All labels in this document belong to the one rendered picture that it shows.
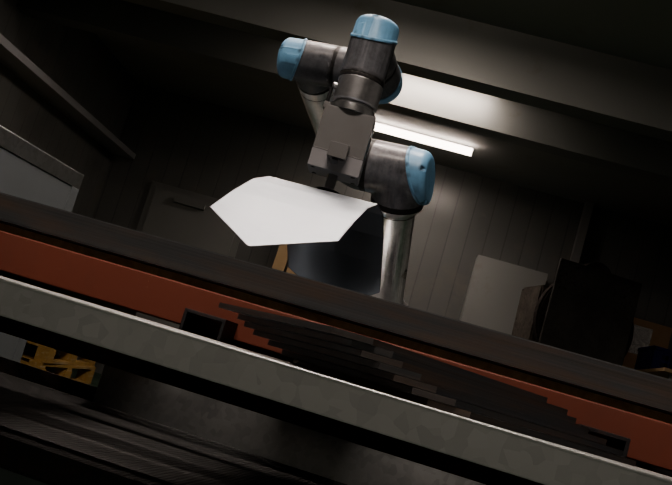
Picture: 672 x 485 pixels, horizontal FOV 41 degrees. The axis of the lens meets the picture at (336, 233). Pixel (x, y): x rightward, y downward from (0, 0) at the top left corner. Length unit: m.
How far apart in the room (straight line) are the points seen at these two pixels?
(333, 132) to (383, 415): 0.80
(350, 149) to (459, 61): 4.67
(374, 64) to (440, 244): 8.35
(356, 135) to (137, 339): 0.76
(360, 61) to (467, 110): 5.53
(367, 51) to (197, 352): 0.83
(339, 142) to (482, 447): 0.82
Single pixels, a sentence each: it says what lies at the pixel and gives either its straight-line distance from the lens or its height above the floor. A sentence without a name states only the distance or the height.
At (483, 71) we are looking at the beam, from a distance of 6.07.
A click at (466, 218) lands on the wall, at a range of 9.85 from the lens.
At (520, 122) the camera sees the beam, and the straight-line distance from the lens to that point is 6.99.
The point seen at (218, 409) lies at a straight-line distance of 1.88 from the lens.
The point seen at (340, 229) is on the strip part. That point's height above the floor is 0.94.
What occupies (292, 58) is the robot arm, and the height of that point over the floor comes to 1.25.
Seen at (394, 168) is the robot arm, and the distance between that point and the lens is 1.89.
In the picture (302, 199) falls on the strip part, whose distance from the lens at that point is 1.30.
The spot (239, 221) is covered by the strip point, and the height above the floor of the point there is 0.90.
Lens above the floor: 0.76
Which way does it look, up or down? 8 degrees up
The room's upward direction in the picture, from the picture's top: 17 degrees clockwise
